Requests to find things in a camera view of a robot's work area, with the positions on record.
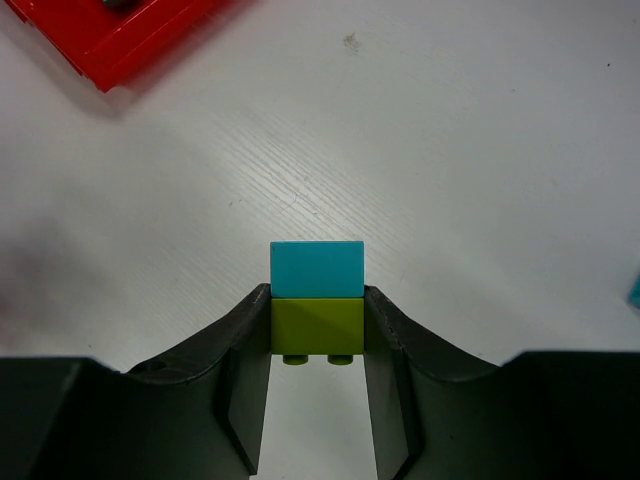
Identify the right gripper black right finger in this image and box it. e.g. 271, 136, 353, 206
364, 286, 639, 479

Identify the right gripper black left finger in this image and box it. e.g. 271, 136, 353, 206
1, 284, 271, 479

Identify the green and blue lego stack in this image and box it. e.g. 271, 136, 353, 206
269, 240, 365, 366

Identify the teal lego brick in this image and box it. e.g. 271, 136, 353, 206
102, 0, 138, 11

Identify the red divided bin tray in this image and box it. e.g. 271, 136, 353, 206
1, 0, 257, 93

